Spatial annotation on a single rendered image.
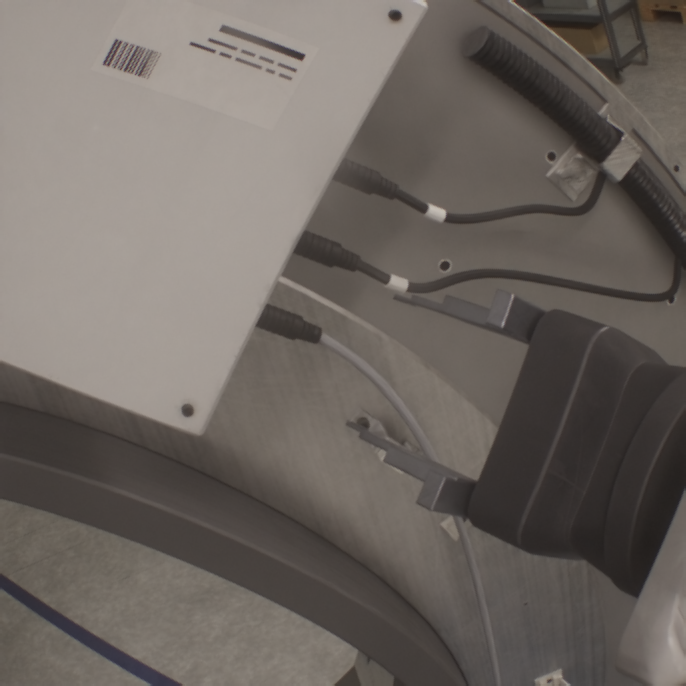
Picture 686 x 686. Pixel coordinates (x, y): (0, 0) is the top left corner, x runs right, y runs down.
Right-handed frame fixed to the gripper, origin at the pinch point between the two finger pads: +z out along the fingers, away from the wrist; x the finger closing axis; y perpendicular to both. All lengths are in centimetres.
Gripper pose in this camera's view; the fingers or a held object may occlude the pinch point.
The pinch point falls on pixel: (374, 361)
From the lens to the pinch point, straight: 38.3
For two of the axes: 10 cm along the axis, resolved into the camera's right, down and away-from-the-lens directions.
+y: 7.5, 2.6, 6.1
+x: 3.5, -9.4, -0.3
